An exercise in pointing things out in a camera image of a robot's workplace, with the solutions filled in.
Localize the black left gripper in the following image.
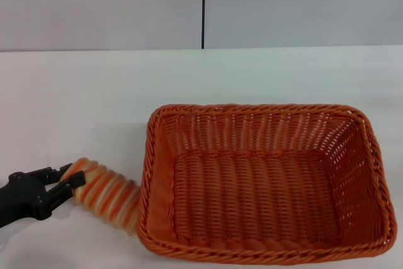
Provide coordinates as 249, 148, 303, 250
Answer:
0, 163, 86, 229

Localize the orange white striped bread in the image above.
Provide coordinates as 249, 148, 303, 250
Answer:
61, 157, 141, 238

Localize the orange woven plastic basket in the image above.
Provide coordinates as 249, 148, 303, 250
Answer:
137, 103, 398, 259

